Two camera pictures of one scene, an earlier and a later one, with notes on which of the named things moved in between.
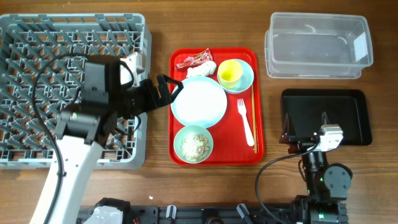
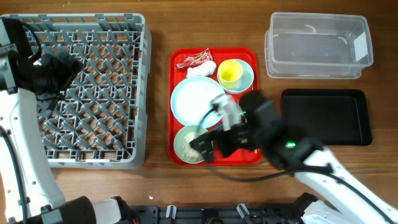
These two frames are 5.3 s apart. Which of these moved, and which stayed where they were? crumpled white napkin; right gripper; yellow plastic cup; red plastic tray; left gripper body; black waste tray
Moved: right gripper; left gripper body
Stayed: red plastic tray; crumpled white napkin; black waste tray; yellow plastic cup
